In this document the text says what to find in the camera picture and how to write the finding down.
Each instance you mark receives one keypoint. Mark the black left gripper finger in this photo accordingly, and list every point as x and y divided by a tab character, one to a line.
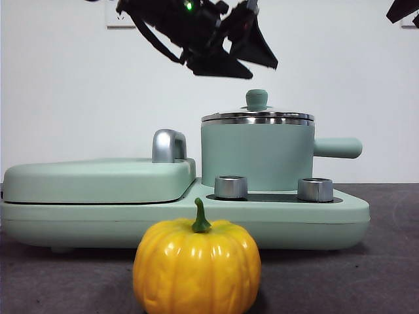
255	42
219	67

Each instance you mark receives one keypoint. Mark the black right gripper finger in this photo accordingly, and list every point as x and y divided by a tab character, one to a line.
402	10

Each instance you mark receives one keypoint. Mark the glass pot lid green knob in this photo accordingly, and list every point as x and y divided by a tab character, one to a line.
257	98

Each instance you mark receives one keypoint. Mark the yellow toy pumpkin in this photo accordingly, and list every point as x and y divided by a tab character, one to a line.
196	271

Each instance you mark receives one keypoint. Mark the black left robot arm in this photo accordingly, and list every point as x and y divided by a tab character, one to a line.
193	29

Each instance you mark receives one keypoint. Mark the silver control knob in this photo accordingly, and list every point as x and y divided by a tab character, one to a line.
315	190
230	188

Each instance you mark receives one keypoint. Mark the mint green breakfast machine base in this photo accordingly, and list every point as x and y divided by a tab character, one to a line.
98	225

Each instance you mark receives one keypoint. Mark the white wall socket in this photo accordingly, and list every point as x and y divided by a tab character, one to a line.
111	19
409	24

